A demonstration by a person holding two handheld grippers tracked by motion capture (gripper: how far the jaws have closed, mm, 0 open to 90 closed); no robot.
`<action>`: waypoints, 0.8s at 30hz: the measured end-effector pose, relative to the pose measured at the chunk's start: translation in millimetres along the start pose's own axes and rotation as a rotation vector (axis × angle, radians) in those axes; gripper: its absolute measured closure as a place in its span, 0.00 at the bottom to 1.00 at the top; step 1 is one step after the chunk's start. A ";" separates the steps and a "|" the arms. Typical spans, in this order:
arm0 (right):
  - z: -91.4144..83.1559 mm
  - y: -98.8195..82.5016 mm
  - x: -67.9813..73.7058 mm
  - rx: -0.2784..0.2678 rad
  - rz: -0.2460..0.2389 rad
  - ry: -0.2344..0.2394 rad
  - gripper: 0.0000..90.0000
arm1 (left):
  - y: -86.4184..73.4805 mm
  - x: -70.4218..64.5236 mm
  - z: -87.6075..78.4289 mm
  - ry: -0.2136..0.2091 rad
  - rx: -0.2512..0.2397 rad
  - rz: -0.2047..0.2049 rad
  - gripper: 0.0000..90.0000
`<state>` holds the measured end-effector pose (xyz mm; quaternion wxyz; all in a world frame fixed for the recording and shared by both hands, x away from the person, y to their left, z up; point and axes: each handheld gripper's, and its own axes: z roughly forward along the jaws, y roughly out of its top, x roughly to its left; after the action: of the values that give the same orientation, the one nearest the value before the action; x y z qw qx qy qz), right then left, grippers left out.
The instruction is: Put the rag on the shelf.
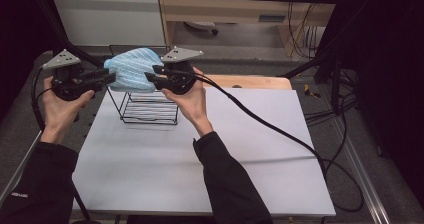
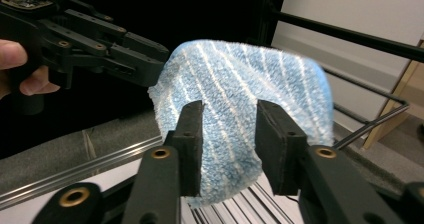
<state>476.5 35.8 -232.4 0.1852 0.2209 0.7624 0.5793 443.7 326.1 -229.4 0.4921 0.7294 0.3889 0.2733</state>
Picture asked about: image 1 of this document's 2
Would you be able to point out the wooden table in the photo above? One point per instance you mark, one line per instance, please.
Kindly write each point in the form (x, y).
(253, 82)

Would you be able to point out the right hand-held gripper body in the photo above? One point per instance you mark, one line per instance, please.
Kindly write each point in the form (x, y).
(181, 80)

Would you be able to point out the aluminium floor rail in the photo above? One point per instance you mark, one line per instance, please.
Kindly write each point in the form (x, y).
(20, 170)
(363, 174)

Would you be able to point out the person's left hand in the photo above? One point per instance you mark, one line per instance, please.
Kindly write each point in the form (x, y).
(60, 117)

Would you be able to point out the black curtain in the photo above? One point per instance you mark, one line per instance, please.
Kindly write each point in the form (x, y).
(390, 84)

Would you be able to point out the blue striped cloth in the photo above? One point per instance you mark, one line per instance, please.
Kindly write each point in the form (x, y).
(133, 67)

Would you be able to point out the black slanted frame strut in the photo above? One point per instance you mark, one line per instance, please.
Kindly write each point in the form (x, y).
(320, 62)
(53, 24)

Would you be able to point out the white cabinet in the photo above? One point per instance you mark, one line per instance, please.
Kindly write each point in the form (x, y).
(110, 17)

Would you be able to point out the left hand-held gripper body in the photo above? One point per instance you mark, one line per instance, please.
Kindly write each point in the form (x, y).
(66, 80)

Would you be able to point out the person's right hand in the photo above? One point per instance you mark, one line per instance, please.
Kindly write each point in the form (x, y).
(193, 107)

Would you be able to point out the light wooden desk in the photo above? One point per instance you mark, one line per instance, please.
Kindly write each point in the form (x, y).
(233, 9)

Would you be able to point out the yellow black tape piece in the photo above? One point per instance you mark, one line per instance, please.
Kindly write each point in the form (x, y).
(310, 91)

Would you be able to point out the white table cover sheet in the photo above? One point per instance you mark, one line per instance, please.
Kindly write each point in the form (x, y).
(250, 150)

